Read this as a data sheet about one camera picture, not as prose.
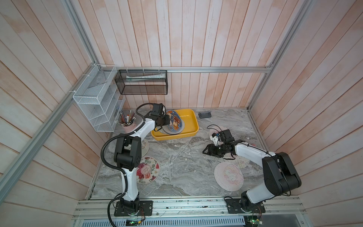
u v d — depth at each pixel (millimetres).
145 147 977
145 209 735
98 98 687
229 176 845
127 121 1010
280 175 451
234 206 730
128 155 528
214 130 864
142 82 1069
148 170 862
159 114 778
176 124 1048
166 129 1027
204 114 1179
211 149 810
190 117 1119
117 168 520
